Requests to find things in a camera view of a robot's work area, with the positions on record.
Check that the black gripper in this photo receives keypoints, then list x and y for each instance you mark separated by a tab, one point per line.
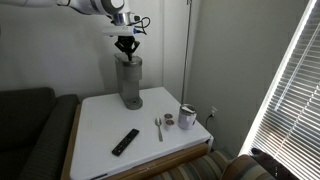
127	40

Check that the grey pod coffee maker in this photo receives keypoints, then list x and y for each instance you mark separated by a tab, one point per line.
129	78

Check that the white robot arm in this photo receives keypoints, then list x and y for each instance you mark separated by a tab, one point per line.
96	5

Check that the coffee pod capsule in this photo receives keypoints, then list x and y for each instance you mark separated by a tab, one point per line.
170	123
168	116

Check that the metal spoon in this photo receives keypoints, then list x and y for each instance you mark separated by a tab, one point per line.
158	122

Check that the white plastic board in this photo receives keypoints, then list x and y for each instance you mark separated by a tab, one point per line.
100	133

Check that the black remote control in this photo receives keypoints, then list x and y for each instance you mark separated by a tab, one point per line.
125	142

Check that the dark grey sofa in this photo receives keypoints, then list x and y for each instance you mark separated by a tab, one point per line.
30	133

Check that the striped sofa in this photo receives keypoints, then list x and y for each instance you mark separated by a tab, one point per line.
196	168

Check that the striped cushion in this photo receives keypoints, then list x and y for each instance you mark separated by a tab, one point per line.
243	170

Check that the white window blinds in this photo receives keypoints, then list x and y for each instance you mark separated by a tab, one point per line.
296	110

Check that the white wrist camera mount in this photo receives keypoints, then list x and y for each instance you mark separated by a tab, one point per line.
116	31

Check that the white wall outlet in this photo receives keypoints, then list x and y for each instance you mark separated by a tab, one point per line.
213	110

